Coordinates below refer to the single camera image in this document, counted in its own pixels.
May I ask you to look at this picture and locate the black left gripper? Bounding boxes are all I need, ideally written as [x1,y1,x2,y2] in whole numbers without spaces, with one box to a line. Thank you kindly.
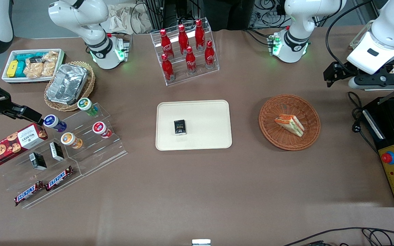
[323,61,394,88]

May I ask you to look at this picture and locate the triangular sandwich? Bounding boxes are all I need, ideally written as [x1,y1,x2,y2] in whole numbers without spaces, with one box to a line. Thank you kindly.
[274,114,305,137]

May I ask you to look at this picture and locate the brown round wicker basket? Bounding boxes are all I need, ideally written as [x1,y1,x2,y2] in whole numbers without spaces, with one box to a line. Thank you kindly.
[259,94,321,151]

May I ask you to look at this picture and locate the light tan wicker basket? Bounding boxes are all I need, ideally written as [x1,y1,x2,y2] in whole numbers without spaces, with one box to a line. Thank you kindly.
[44,61,96,112]

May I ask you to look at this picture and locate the cream plastic tray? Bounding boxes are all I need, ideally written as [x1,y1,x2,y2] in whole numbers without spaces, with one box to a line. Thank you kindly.
[155,100,233,151]

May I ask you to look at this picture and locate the purple snack can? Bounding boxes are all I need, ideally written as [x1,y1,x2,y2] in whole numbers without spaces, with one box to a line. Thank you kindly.
[43,114,67,133]

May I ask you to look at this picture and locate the red Walkers cookie box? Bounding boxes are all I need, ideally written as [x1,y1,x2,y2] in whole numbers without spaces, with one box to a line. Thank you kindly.
[0,123,49,168]

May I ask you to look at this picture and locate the clear bag of crackers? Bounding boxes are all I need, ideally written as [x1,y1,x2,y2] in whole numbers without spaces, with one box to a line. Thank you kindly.
[41,51,59,77]
[24,58,44,79]

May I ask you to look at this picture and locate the small black white box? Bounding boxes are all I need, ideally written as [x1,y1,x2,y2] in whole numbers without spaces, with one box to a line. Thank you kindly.
[49,142,65,161]
[29,153,47,171]

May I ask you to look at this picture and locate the aluminium foil container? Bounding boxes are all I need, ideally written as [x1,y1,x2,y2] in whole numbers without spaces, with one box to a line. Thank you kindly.
[46,64,89,105]

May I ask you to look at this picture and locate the orange snack can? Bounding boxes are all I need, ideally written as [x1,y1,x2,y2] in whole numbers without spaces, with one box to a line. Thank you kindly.
[61,132,83,150]

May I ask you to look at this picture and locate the yellow small box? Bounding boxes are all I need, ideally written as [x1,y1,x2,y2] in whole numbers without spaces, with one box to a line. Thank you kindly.
[6,60,19,78]

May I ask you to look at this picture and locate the teal box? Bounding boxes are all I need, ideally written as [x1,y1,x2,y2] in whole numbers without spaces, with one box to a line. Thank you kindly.
[14,53,44,78]

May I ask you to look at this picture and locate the green lid snack can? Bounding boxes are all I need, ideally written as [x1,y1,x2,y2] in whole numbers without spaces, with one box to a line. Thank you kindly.
[77,98,99,117]

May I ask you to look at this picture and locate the white plastic bin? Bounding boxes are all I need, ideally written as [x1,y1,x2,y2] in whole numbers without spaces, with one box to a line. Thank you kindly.
[1,49,66,84]

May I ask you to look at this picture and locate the clear acrylic stepped stand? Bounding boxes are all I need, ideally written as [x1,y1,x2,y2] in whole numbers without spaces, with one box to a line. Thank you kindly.
[0,132,83,209]
[58,102,128,177]

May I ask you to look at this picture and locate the Snickers bar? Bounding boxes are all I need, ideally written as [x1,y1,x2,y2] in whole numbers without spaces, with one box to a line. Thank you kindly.
[14,181,45,207]
[45,166,75,191]

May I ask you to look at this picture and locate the red snack can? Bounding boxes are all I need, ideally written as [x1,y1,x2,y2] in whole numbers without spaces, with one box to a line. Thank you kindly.
[92,121,112,139]

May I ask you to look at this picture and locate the black machine yellow panel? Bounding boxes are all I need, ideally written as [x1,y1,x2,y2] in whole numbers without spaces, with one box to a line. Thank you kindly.
[361,96,394,208]

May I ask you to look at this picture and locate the person in dark clothes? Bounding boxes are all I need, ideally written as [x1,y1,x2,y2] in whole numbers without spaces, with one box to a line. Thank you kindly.
[202,0,256,32]

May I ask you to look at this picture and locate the red cola bottle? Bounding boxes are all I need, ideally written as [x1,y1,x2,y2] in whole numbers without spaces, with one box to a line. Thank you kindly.
[185,46,197,74]
[195,19,206,51]
[161,54,175,82]
[204,41,216,69]
[159,29,174,59]
[178,25,190,55]

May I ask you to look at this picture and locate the small black box gold print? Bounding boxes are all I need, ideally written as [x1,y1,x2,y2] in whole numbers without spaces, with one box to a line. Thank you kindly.
[174,120,187,136]

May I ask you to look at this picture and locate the clear acrylic bottle rack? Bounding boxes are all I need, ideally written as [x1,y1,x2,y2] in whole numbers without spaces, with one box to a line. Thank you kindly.
[150,18,220,86]

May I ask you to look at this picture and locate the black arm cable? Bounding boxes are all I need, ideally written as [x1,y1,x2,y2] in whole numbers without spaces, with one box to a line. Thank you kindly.
[325,0,377,74]

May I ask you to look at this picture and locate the white wire rack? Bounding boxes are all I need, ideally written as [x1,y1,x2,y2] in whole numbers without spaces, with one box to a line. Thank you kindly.
[349,20,394,91]

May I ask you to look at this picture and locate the black power cable with plug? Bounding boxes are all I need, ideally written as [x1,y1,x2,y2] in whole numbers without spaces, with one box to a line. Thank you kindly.
[347,91,379,155]

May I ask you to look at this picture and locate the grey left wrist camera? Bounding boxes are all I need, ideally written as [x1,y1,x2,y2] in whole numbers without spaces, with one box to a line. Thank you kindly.
[349,73,394,91]

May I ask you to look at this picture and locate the tangled black cables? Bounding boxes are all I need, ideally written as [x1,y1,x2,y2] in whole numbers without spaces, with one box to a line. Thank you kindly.
[247,0,288,29]

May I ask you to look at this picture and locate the black floor cable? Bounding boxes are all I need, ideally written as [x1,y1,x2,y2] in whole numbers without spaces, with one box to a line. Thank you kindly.
[283,227,394,246]

